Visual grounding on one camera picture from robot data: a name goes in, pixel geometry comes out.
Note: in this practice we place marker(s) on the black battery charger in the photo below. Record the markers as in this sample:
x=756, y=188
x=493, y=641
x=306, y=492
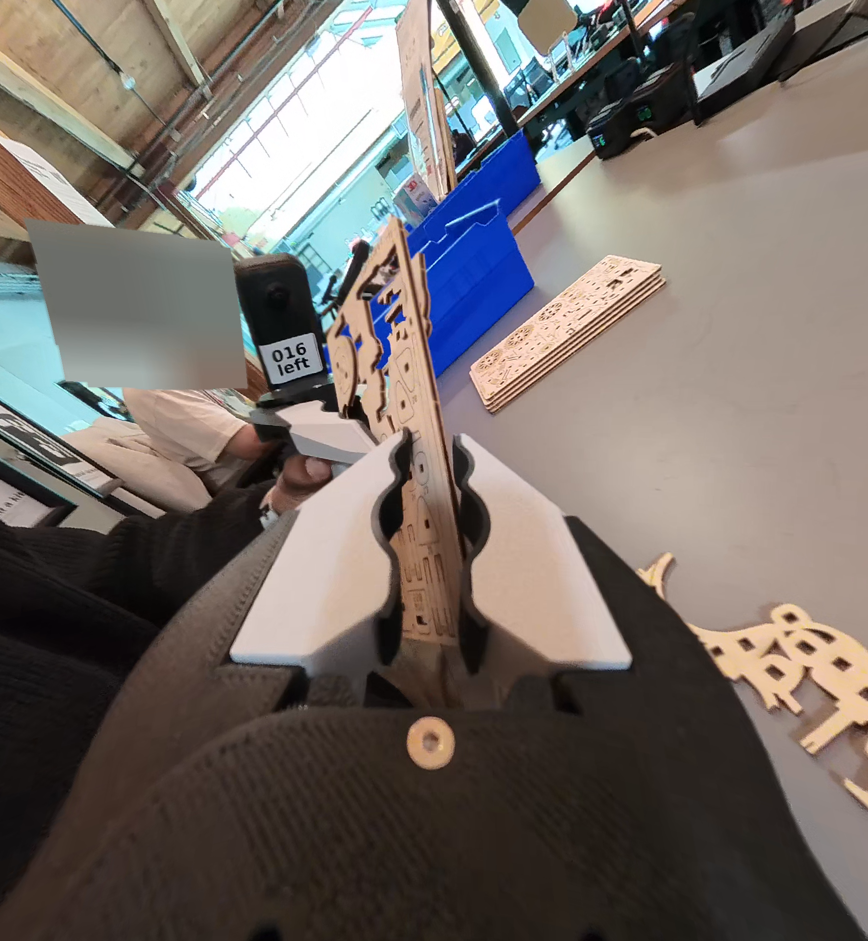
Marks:
x=614, y=132

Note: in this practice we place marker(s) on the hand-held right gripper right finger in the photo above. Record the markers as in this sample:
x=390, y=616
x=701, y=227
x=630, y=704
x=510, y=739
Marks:
x=551, y=588

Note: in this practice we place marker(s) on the wooden cut-out puzzle piece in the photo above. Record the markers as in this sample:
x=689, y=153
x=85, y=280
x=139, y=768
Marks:
x=845, y=706

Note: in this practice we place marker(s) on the black framed text poster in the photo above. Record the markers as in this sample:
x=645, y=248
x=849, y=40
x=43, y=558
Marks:
x=0, y=507

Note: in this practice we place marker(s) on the wooden puzzle sheet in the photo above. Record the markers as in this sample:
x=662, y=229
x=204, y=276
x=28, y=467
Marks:
x=423, y=353

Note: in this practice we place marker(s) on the grey desk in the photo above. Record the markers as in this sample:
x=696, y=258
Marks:
x=735, y=294

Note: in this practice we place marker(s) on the black steel column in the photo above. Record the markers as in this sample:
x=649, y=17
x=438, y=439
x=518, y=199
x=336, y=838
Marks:
x=478, y=66

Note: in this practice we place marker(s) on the person's left forearm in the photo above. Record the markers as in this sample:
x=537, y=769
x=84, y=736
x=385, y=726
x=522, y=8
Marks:
x=147, y=559

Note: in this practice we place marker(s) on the person's black clothing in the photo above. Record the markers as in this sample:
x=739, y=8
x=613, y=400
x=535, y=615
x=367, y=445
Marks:
x=29, y=735

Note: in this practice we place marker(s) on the printed cardboard box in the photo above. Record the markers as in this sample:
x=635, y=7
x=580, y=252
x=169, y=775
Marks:
x=413, y=197

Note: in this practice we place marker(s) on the silver wristwatch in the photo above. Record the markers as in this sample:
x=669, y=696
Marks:
x=268, y=514

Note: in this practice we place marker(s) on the black equipment case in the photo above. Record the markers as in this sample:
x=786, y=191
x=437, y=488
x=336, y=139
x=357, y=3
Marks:
x=742, y=66

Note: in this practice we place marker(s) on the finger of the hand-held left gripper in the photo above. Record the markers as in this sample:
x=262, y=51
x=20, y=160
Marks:
x=323, y=435

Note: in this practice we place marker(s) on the blue plastic bin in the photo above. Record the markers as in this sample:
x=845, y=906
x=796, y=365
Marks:
x=507, y=176
x=478, y=294

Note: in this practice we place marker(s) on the black framed marker sign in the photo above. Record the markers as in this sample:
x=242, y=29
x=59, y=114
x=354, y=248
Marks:
x=22, y=441

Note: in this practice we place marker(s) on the tall plywood board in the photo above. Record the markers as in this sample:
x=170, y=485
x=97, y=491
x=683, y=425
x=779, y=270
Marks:
x=423, y=95

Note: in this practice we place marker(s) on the person's left hand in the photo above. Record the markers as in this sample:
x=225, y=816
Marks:
x=298, y=481

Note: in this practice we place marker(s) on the white wall notice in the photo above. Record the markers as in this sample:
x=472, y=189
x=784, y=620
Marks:
x=51, y=184

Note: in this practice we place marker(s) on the stack of wooden puzzle sheets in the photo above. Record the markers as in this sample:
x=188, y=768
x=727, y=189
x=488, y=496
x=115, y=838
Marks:
x=566, y=331

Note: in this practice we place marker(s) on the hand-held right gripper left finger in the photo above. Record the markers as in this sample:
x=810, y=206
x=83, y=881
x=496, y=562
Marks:
x=316, y=588

